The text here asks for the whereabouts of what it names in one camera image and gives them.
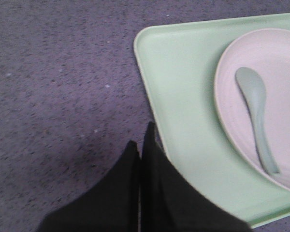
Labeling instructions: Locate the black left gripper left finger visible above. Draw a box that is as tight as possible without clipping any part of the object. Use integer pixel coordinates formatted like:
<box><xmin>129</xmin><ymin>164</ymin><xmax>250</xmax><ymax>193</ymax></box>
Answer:
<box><xmin>37</xmin><ymin>141</ymin><xmax>140</xmax><ymax>232</ymax></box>

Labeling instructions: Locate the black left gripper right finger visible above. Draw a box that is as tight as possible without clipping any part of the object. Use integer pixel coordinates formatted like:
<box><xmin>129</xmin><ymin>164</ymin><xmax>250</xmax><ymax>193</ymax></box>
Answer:
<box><xmin>140</xmin><ymin>122</ymin><xmax>252</xmax><ymax>232</ymax></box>

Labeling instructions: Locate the beige round plate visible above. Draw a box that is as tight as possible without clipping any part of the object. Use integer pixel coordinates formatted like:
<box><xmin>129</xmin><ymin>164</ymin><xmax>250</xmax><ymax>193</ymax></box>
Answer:
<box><xmin>214</xmin><ymin>28</ymin><xmax>290</xmax><ymax>190</ymax></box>

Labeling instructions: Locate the light green tray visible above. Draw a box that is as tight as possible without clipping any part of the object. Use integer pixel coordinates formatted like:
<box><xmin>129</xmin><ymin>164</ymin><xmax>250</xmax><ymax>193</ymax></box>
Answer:
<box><xmin>134</xmin><ymin>13</ymin><xmax>290</xmax><ymax>228</ymax></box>

